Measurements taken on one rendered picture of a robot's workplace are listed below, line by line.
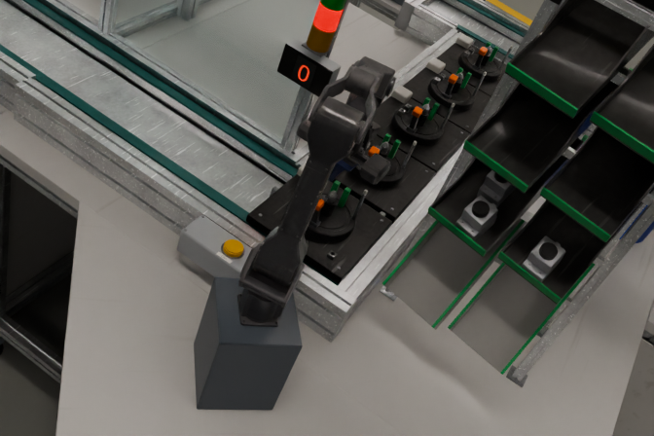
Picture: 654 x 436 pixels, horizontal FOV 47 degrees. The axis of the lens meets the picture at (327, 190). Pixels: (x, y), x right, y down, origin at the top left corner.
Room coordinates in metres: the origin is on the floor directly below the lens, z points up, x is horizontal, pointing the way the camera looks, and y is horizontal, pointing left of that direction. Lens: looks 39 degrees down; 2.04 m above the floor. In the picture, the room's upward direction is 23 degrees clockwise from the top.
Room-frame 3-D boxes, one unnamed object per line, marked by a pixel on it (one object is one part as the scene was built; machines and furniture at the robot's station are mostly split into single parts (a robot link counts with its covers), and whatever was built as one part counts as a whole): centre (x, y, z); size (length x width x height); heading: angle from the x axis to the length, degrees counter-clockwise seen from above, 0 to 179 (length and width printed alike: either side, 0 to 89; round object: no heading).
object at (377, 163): (1.17, 0.00, 1.23); 0.19 x 0.06 x 0.08; 73
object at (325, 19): (1.38, 0.13, 1.33); 0.05 x 0.05 x 0.05
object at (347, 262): (1.22, -0.01, 0.96); 0.24 x 0.24 x 0.02; 74
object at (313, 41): (1.38, 0.13, 1.28); 0.05 x 0.05 x 0.05
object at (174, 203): (1.15, 0.29, 0.91); 0.89 x 0.06 x 0.11; 74
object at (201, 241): (1.04, 0.13, 0.93); 0.21 x 0.07 x 0.06; 74
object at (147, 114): (1.33, 0.27, 0.91); 0.84 x 0.28 x 0.10; 74
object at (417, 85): (1.93, -0.23, 1.01); 0.24 x 0.24 x 0.13; 74
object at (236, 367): (0.83, 0.03, 0.96); 0.14 x 0.14 x 0.20; 25
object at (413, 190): (1.46, -0.09, 1.01); 0.24 x 0.24 x 0.13; 74
